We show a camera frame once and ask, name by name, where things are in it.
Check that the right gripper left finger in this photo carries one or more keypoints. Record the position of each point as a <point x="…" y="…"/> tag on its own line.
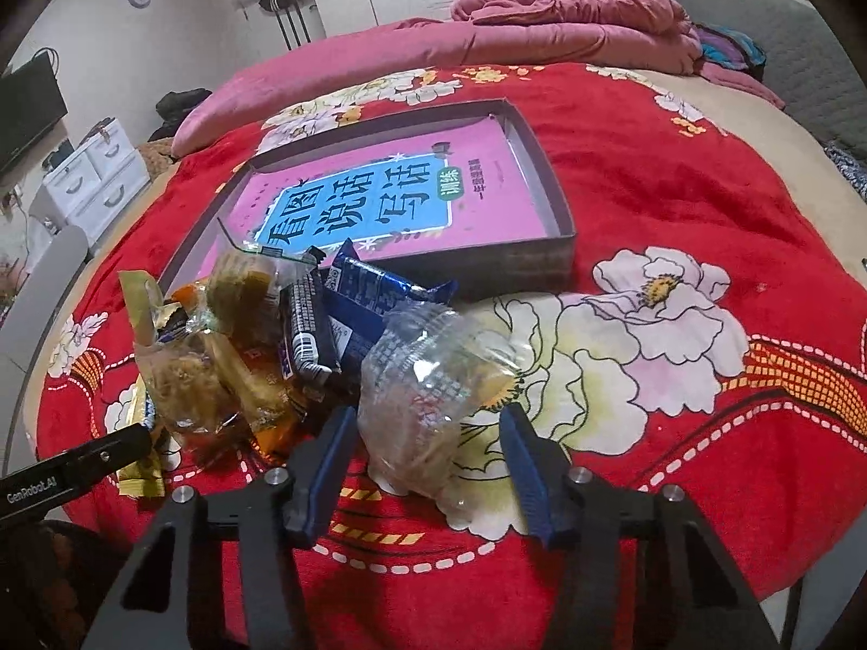
<point x="318" y="467"/>

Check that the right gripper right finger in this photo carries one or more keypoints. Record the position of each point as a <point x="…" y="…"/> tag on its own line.
<point x="538" y="469"/>

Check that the clear bag of crackers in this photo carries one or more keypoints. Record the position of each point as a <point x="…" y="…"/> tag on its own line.
<point x="431" y="369"/>

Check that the clear bag brown cake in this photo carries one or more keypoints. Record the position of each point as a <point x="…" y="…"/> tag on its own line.
<point x="238" y="298"/>

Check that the dark blue wafer packet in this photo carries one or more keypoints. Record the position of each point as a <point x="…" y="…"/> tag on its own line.
<point x="357" y="296"/>

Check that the gold snack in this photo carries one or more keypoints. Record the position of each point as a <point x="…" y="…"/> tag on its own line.
<point x="148" y="313"/>

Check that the orange snack packet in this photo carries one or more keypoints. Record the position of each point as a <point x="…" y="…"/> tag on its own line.
<point x="266" y="401"/>

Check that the black snickers bar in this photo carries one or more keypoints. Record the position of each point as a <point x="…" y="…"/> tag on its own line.
<point x="308" y="339"/>

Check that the grey shallow cardboard box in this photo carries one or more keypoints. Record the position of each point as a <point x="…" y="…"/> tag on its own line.
<point x="543" y="264"/>

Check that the red floral blanket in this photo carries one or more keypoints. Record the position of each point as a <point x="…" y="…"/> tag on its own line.
<point x="709" y="338"/>

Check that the pink blue chinese book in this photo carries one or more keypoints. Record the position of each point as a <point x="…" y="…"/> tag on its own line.
<point x="412" y="189"/>

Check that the white drawer cabinet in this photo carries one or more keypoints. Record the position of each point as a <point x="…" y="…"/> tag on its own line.
<point x="92" y="187"/>

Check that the dark clothes pile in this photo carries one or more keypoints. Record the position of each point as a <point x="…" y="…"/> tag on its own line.
<point x="173" y="108"/>

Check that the pink quilt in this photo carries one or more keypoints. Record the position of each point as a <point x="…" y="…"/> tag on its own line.
<point x="633" y="34"/>

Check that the purple teal clothes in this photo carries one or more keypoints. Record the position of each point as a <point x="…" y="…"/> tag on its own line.
<point x="731" y="49"/>

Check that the grey padded headboard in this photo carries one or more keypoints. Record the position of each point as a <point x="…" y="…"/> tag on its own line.
<point x="806" y="65"/>

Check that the black wall television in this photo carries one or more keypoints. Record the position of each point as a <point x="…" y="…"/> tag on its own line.
<point x="31" y="104"/>

